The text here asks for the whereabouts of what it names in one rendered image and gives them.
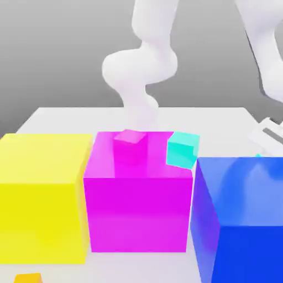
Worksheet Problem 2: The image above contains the large magenta box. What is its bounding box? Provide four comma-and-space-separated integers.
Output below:
83, 130, 193, 253

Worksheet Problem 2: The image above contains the small magenta cube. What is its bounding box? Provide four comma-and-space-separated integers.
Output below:
113, 129, 148, 166

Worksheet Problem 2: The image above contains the large blue box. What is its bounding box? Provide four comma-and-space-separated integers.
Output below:
190, 156, 283, 283

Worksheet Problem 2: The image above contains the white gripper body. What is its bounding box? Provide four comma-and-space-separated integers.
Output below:
248, 117, 283, 158

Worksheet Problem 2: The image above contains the large yellow box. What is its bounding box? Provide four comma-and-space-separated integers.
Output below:
0, 133, 93, 265

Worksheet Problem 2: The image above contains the small orange cube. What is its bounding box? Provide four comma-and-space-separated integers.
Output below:
13, 272, 43, 283

